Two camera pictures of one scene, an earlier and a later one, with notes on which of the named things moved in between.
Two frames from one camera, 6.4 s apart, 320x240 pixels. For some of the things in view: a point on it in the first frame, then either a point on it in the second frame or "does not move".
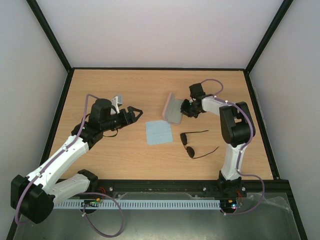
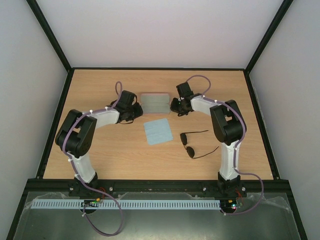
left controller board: [91, 203] does not move
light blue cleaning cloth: [158, 132] does not move
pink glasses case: [173, 109] -> [155, 103]
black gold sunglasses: [190, 151] does not move
